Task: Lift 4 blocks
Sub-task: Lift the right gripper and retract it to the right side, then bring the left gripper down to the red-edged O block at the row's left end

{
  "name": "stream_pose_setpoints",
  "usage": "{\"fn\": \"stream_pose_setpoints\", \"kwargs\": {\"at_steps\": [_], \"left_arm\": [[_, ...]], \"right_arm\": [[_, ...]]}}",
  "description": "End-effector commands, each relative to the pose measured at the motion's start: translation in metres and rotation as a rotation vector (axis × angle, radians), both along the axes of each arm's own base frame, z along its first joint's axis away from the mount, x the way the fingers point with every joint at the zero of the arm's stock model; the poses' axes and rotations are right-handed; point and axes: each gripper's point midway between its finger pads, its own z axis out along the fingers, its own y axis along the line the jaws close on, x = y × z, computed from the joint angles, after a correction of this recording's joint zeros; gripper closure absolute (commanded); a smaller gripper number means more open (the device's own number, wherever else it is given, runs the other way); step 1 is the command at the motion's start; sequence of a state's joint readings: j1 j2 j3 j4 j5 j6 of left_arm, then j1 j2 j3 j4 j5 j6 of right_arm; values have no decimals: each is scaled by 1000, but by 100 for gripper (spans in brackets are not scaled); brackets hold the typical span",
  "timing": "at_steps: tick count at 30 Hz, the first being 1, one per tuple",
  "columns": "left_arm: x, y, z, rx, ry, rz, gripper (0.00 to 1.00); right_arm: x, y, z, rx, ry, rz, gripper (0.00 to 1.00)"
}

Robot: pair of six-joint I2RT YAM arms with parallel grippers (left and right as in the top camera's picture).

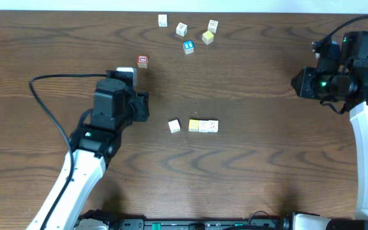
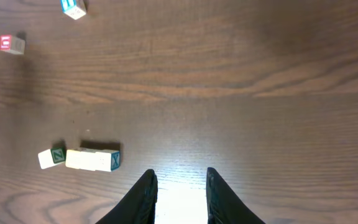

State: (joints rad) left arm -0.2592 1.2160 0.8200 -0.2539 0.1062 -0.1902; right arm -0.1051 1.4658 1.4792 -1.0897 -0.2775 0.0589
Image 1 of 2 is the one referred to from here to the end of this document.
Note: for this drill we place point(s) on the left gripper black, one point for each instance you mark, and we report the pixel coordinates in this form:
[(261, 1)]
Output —
[(141, 107)]

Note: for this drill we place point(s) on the plain white block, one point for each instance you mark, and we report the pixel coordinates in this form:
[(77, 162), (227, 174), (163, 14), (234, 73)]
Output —
[(174, 126)]

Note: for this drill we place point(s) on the red letter block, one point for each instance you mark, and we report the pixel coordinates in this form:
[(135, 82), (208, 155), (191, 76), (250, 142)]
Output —
[(142, 61)]

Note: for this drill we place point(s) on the white block with pattern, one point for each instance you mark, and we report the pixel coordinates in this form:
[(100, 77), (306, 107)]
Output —
[(204, 126)]

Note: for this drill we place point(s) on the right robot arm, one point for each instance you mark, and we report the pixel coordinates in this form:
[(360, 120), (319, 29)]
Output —
[(358, 117)]

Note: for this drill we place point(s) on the yellow-top block near centre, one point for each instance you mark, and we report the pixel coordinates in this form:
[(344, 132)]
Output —
[(208, 37)]

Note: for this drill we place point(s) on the white block tilted top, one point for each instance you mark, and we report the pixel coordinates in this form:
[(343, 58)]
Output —
[(181, 29)]

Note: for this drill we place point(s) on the yellow block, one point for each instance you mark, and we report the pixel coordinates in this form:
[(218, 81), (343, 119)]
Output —
[(193, 125)]

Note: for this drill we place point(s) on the white patterned block top right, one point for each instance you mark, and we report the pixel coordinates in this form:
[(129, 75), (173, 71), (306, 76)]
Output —
[(213, 26)]

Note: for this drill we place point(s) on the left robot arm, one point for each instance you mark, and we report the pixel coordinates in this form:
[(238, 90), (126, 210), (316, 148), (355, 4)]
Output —
[(91, 146)]

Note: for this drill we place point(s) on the white block top left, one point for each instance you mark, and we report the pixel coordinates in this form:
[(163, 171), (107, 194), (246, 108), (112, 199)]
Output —
[(162, 20)]

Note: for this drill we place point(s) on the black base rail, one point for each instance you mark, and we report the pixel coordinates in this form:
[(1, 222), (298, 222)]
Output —
[(98, 219)]

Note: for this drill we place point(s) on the blue letter block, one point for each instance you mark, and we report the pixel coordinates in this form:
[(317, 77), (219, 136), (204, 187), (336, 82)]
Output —
[(188, 47)]

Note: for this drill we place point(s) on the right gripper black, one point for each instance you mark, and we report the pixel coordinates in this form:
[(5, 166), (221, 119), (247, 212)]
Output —
[(307, 75)]

